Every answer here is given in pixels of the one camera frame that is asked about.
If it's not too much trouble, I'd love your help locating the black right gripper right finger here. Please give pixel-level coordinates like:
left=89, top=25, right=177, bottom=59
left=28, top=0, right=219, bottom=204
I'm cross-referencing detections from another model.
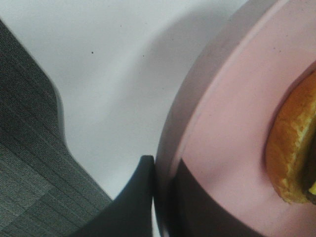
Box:
left=154, top=161, right=260, bottom=237

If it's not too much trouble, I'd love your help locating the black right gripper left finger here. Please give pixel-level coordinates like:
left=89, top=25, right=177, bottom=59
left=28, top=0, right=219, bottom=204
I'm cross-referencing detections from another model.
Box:
left=71, top=156, right=155, bottom=237

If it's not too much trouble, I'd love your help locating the pink round plate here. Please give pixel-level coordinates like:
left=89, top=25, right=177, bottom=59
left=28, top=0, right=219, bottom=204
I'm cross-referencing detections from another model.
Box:
left=156, top=0, right=316, bottom=237

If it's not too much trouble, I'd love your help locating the burger with lettuce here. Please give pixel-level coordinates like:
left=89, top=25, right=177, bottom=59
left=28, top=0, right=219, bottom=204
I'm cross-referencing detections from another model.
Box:
left=265, top=72, right=316, bottom=203

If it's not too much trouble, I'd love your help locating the grey woven floor mat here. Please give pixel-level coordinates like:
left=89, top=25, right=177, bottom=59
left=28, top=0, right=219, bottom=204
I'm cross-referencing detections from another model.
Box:
left=0, top=24, right=111, bottom=237

